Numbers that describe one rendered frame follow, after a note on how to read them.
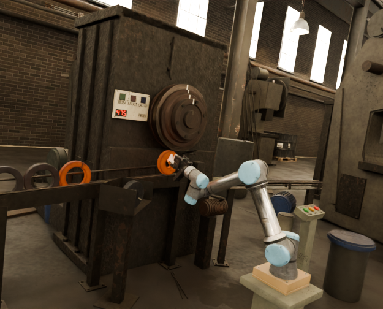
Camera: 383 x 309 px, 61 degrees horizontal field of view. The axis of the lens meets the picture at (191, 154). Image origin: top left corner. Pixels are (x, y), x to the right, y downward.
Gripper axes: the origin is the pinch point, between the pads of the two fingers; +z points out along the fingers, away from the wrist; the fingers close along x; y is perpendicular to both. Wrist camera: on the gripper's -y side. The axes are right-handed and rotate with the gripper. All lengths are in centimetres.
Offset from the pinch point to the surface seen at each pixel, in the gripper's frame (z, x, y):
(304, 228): -63, -83, -23
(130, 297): -28, 23, -79
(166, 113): 19.9, -3.7, 24.7
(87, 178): 13, 45, -18
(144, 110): 35.0, 3.0, 20.9
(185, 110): 15.8, -16.0, 29.1
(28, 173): 14, 78, -15
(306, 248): -70, -83, -35
